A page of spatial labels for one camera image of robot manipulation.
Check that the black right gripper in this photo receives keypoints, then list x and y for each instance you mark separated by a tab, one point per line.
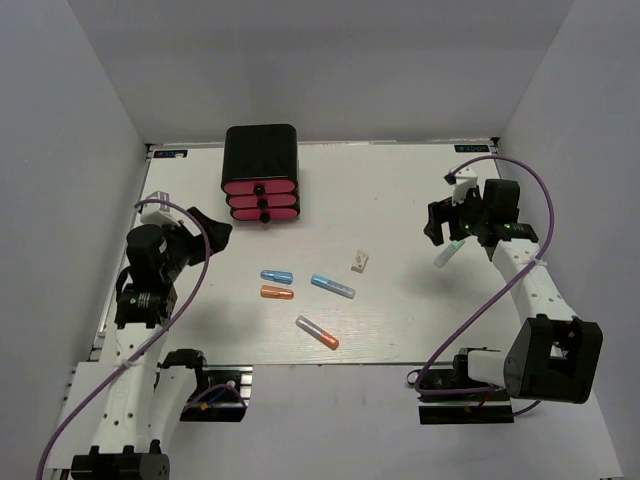
443	211

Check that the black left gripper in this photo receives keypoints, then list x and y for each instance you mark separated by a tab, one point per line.
218	232

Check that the green capped lead tube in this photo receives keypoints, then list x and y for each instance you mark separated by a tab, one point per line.
446	255

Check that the pink drawer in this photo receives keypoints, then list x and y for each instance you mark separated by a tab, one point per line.
262	202
258	187
265	215

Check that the pink bottom drawer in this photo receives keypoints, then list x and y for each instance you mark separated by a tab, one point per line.
265	215

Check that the pink top drawer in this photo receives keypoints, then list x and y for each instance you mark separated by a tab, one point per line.
258	187

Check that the white staples box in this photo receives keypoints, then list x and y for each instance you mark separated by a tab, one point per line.
360	261

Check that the orange correction tape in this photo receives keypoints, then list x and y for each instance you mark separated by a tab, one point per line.
274	292

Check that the blue correction tape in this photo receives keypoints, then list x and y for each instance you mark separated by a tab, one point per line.
277	276

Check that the blue capped lead tube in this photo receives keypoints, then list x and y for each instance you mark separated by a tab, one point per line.
332	286

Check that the orange capped lead tube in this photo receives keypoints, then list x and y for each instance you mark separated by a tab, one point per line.
317	332

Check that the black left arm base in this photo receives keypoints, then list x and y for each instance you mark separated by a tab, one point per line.
221	393

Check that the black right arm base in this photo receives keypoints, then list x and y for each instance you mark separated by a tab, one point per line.
459	400

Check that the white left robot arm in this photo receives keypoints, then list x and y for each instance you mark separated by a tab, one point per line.
148	388

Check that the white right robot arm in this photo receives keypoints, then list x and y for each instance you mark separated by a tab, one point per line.
555	354

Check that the black drawer cabinet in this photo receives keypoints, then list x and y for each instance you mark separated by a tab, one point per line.
260	152

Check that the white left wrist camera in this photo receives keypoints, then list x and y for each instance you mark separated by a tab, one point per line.
157	213

